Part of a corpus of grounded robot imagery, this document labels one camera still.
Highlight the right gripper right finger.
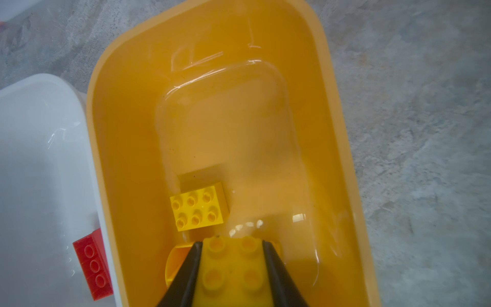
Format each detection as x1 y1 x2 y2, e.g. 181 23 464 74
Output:
262 240 309 307

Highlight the yellow round lego piece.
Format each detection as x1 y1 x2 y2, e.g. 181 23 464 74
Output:
165 243 194 288

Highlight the red lego brick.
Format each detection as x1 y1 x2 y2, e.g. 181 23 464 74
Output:
73 228 114 301

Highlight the white plastic bin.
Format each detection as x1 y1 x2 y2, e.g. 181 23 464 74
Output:
1 74 121 306

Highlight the yellow lego brick front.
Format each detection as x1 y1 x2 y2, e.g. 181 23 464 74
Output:
193 236 274 306

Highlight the yellow plastic bin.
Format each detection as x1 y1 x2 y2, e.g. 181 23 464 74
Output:
87 1 381 306

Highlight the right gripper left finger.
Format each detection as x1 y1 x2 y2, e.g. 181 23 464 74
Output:
157 242 203 306

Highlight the yellow lego brick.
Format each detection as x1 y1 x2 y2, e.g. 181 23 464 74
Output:
193 236 274 306
170 182 230 232

